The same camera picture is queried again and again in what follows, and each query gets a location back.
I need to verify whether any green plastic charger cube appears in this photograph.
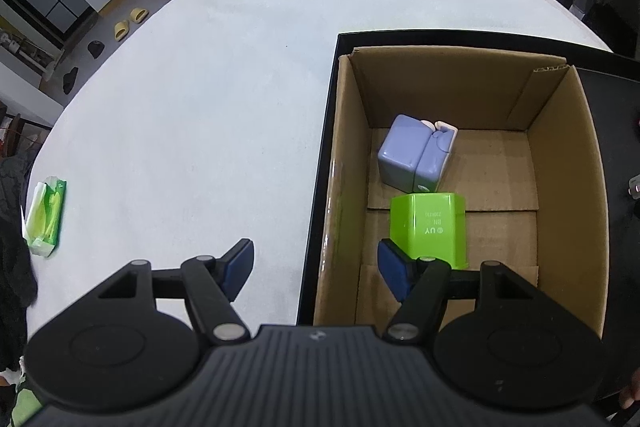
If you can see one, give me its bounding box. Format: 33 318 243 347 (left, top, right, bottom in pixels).
390 193 469 270

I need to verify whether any lavender charger cube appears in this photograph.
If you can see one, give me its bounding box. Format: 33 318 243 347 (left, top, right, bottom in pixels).
378 114 459 193

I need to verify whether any brown cardboard box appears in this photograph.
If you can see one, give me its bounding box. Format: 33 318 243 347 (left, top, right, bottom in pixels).
314 46 610 332

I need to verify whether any green tissue packet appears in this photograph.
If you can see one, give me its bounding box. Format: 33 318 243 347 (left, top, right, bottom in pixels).
23 176 67 258

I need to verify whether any black slipper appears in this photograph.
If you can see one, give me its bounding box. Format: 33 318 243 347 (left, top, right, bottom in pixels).
62 66 78 94
87 40 105 60

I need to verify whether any yellow slipper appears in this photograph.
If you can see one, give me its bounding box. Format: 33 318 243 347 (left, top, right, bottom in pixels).
129 8 149 25
114 20 130 42

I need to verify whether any black shallow tray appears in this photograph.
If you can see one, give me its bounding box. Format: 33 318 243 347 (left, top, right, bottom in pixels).
295 28 640 400

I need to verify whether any white usb wall charger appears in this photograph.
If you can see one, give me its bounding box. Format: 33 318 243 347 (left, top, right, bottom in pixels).
628 174 640 200

